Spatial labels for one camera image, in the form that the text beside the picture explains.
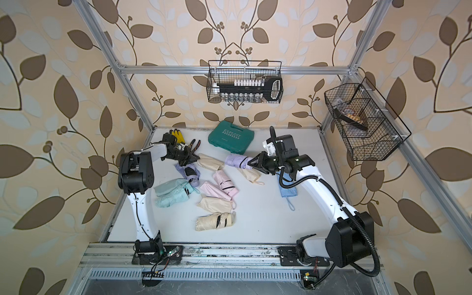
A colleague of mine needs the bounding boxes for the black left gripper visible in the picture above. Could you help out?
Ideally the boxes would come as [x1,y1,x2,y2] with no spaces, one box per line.
[164,146,199,167]

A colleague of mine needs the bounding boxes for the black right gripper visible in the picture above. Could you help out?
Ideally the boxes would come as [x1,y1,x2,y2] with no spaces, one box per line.
[249,150,286,175]

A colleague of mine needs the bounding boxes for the lilac umbrella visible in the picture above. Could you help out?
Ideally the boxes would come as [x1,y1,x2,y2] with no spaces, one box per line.
[175,163,200,188]
[225,154,253,170]

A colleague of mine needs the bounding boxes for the beige sleeved umbrella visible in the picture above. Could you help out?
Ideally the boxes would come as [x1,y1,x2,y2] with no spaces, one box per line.
[197,153,224,172]
[238,168,265,186]

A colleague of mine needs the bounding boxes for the mint green umbrella sleeve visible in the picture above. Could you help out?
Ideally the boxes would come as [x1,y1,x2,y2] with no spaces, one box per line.
[154,178,189,196]

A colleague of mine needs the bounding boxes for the pink sleeved umbrella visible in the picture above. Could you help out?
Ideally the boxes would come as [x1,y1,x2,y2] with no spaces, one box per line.
[213,170,239,198]

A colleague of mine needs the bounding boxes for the cream umbrella sleeve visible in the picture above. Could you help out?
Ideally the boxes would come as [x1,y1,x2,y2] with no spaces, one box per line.
[197,197,236,213]

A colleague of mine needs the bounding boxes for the cream bare umbrella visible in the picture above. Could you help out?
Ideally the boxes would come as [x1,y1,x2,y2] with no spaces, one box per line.
[195,213,236,232]

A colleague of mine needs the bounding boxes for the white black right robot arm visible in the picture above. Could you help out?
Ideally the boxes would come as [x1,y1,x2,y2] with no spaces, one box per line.
[248,127,381,277]

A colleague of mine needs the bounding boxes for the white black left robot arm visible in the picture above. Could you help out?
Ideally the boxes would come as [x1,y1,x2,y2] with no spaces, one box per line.
[118,129,200,251]

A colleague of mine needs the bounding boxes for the orange black cutting pliers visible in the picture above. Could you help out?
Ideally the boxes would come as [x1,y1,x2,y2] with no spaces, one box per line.
[189,139,201,153]

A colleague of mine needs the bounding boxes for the yellow black work glove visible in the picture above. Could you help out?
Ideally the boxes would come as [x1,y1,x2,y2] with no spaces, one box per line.
[170,129,186,145]

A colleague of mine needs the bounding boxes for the green plastic tool case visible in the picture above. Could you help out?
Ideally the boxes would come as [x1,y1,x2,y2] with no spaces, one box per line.
[208,120,254,155]

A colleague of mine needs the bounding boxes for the black socket bit holder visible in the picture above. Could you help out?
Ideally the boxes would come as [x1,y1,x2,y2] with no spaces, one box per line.
[206,76,283,103]

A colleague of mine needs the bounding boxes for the dark tool in side basket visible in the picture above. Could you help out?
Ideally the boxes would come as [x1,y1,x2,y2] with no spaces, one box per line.
[334,108,368,131]

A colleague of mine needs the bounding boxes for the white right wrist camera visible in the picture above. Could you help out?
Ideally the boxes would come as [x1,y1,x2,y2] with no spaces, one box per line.
[263,140,277,157]

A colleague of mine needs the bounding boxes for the black rear wire basket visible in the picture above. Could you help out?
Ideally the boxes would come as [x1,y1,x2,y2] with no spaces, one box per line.
[206,59,283,104]

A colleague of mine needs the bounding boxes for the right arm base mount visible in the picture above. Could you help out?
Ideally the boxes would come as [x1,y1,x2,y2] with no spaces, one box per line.
[277,234,330,267]

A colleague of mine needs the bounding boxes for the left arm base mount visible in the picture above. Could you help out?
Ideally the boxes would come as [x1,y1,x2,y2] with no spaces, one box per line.
[132,231,184,265]

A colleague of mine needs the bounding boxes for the black side wire basket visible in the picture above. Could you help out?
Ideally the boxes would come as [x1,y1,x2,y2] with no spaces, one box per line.
[324,77,412,161]

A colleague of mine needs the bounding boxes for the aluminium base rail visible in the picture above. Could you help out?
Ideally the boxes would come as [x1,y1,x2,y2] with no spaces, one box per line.
[78,242,385,270]

